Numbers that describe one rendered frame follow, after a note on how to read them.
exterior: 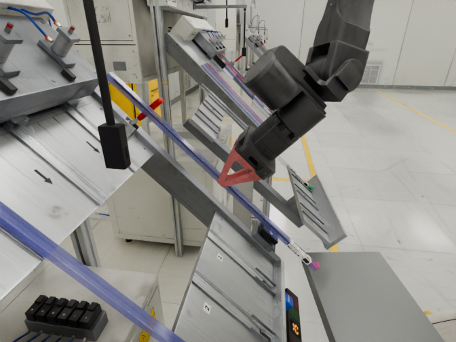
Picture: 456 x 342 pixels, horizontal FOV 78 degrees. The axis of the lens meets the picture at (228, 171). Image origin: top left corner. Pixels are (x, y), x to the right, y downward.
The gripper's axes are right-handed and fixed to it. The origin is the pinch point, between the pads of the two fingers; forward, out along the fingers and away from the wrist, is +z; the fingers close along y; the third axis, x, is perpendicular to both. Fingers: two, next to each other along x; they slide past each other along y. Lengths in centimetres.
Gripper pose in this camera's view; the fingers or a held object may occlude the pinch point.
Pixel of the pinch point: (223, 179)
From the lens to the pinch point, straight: 49.2
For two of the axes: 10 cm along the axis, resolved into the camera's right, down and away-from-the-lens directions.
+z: -6.9, 6.0, 4.1
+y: -1.5, 4.3, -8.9
